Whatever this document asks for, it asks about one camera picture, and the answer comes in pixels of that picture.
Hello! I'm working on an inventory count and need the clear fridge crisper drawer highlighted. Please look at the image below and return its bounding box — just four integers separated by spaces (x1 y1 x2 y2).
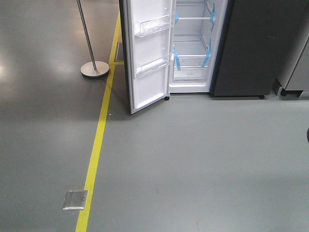
173 55 208 82

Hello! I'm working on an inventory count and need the dark grey fridge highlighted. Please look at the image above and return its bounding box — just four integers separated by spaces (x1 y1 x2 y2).
169 0 309 98

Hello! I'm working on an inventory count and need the clear lower door bin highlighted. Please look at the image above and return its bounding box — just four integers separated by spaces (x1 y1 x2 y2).
135 53 172 76

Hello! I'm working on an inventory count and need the dark floor sign sticker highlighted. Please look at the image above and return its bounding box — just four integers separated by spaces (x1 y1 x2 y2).
115 42 124 62

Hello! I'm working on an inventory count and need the silver sign stand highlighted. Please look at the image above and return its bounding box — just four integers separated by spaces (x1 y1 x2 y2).
76 0 110 78

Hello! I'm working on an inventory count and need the metal floor plate near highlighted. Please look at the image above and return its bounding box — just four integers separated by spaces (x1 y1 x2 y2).
62 190 88 211

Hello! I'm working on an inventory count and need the grey appliance right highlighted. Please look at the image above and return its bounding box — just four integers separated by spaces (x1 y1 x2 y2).
273 39 309 98

